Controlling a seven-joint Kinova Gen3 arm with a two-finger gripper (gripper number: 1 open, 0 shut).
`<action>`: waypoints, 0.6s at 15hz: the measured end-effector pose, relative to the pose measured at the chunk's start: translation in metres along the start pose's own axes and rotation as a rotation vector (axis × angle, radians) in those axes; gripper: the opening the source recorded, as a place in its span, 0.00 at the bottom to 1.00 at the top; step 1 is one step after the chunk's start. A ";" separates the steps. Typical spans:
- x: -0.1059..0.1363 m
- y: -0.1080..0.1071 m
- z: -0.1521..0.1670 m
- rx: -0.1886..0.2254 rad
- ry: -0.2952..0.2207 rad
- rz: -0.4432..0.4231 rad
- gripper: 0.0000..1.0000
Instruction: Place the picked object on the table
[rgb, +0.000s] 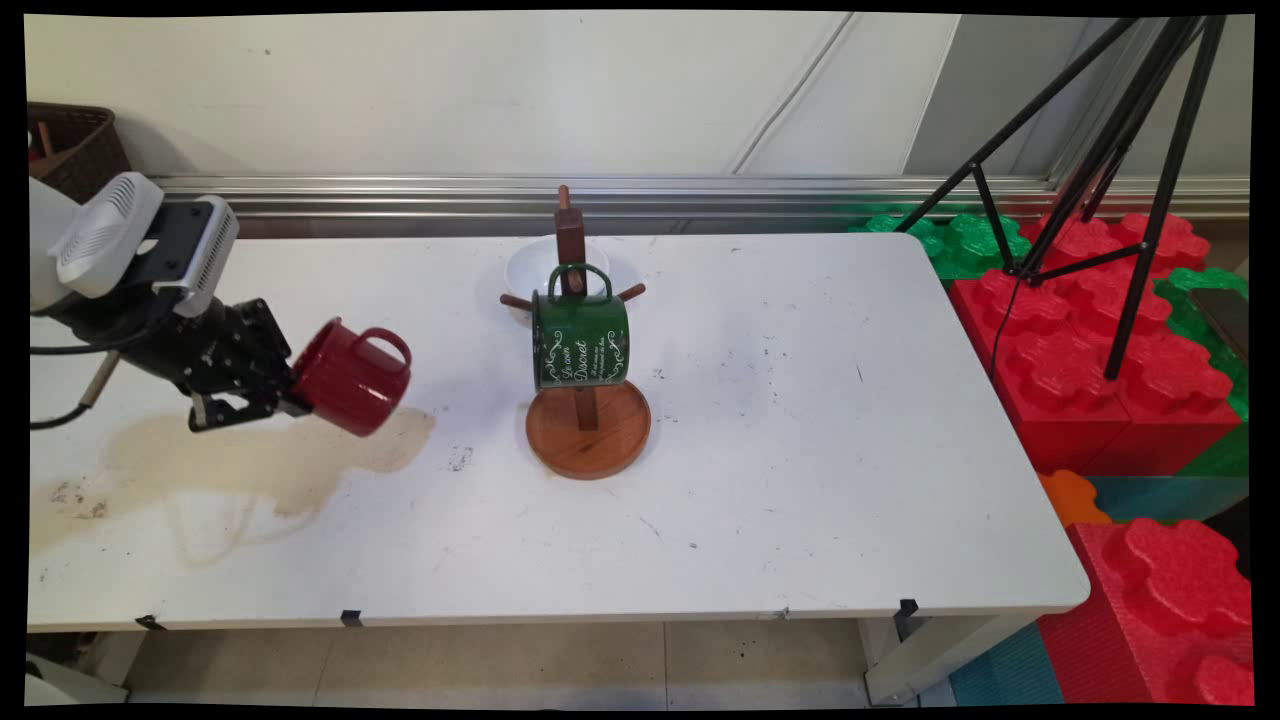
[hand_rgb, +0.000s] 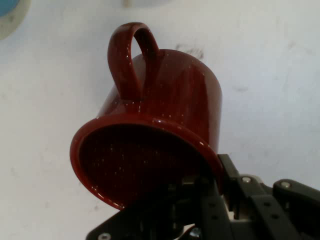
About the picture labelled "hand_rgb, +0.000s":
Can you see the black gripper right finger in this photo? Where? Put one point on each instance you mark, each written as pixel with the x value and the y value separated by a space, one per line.
pixel 287 212

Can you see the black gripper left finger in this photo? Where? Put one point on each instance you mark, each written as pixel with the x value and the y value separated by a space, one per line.
pixel 160 220

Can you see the red speckled enamel mug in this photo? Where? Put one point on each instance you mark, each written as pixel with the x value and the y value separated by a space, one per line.
pixel 175 100

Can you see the white and blue bowl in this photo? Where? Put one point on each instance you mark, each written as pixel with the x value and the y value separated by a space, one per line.
pixel 8 12

